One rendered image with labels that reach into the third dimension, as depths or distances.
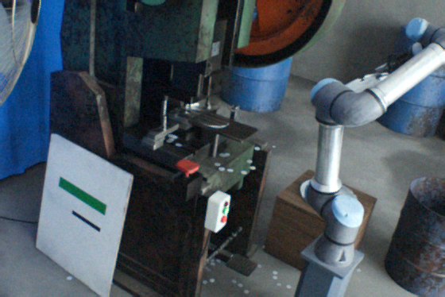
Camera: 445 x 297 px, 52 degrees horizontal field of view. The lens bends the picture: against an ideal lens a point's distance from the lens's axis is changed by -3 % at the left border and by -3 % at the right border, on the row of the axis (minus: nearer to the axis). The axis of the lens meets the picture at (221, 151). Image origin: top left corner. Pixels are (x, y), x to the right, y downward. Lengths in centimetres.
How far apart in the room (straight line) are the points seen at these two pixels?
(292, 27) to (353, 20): 304
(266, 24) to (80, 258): 131
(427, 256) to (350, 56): 305
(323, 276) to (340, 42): 358
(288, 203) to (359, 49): 302
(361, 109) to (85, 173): 114
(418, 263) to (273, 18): 135
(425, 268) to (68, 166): 173
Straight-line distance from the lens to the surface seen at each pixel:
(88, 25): 190
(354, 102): 148
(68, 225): 216
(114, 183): 189
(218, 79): 182
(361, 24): 498
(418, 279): 249
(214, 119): 186
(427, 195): 266
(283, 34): 201
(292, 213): 226
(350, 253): 178
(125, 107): 187
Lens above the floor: 154
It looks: 28 degrees down
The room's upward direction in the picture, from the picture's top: 9 degrees clockwise
